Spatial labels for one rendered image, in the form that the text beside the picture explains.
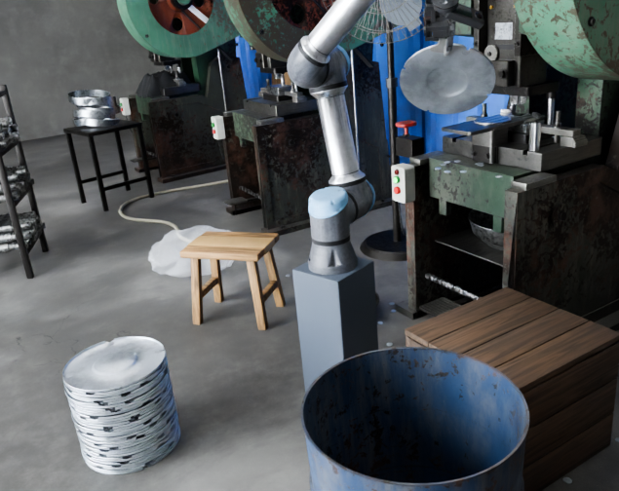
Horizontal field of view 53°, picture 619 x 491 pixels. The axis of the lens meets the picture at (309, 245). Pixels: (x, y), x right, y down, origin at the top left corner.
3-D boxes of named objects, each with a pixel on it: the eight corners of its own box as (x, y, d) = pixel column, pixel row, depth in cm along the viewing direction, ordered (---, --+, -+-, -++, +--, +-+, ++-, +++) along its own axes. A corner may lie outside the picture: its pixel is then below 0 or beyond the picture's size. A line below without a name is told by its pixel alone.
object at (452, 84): (386, 98, 201) (386, 97, 202) (468, 124, 205) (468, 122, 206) (421, 32, 177) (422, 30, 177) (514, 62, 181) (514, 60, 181)
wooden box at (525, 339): (510, 511, 151) (514, 392, 139) (407, 433, 182) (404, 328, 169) (610, 444, 170) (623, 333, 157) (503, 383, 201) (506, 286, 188)
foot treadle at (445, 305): (437, 329, 215) (437, 316, 213) (418, 319, 223) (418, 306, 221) (551, 281, 242) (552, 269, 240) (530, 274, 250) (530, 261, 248)
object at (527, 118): (525, 132, 208) (525, 119, 206) (491, 128, 220) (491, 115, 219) (543, 128, 212) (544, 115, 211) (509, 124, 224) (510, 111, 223)
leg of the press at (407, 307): (413, 321, 245) (406, 89, 213) (395, 311, 255) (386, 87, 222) (566, 258, 287) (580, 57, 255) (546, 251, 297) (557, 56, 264)
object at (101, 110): (104, 211, 426) (79, 94, 397) (77, 202, 457) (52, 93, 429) (155, 197, 451) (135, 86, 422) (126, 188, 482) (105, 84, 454)
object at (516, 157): (540, 172, 194) (541, 153, 192) (442, 152, 231) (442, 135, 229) (601, 154, 208) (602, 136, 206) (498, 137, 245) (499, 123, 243)
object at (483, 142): (470, 171, 200) (470, 131, 195) (440, 165, 211) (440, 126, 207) (523, 157, 211) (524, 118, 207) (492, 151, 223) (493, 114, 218)
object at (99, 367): (174, 373, 172) (174, 370, 172) (64, 404, 162) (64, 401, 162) (156, 329, 197) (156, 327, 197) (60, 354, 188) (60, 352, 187)
